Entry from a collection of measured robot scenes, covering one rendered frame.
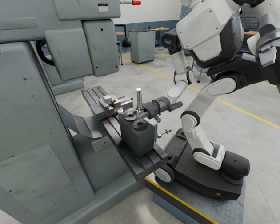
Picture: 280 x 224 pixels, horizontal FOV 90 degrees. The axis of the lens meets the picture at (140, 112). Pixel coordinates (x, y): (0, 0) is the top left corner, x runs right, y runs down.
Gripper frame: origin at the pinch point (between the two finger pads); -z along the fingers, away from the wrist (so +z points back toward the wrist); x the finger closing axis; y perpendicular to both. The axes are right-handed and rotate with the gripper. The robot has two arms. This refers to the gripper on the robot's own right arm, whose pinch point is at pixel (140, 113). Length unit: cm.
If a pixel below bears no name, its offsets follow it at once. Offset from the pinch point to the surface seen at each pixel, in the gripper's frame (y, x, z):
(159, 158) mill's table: 28.8, 12.7, 5.1
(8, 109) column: -11, -25, -54
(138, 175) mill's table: 29.2, 14.6, -12.0
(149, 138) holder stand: 15.7, 6.0, 1.8
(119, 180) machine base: 101, -28, -11
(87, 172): 66, -32, -36
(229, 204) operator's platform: 81, 50, 49
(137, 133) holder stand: 8.7, 4.0, -4.9
